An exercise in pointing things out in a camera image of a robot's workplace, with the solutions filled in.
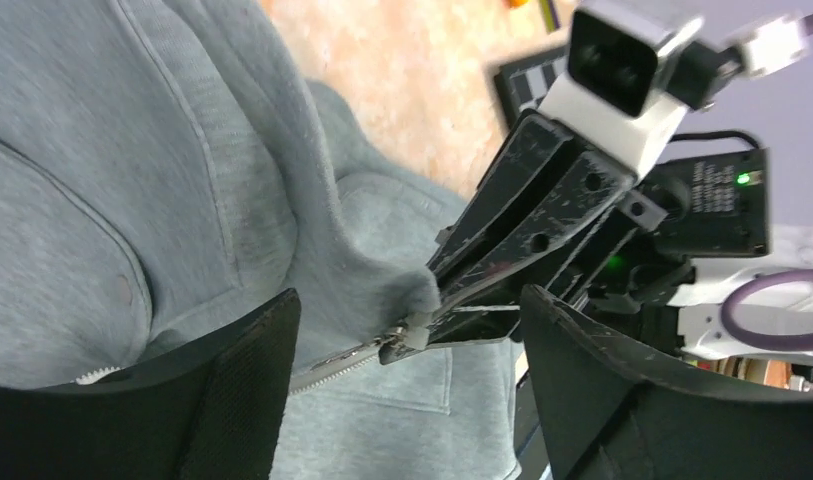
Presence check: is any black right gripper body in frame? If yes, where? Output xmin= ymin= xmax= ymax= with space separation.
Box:
xmin=587 ymin=149 xmax=770 ymax=315

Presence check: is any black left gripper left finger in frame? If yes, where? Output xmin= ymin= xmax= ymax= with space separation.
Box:
xmin=0 ymin=289 xmax=301 ymax=479

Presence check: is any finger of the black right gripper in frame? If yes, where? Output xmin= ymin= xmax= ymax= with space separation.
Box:
xmin=430 ymin=109 xmax=638 ymax=305
xmin=379 ymin=205 xmax=666 ymax=365

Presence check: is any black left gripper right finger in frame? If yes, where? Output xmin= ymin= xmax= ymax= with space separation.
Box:
xmin=520 ymin=285 xmax=813 ymax=480

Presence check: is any grey zip-up jacket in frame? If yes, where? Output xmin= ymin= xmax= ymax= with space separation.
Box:
xmin=0 ymin=0 xmax=533 ymax=480

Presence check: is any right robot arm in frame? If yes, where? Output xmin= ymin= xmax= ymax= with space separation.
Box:
xmin=380 ymin=109 xmax=813 ymax=364

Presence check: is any black white checkerboard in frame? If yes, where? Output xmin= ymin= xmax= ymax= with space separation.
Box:
xmin=493 ymin=47 xmax=565 ymax=129

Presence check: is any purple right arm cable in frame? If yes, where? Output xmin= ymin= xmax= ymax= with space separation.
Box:
xmin=719 ymin=268 xmax=813 ymax=354

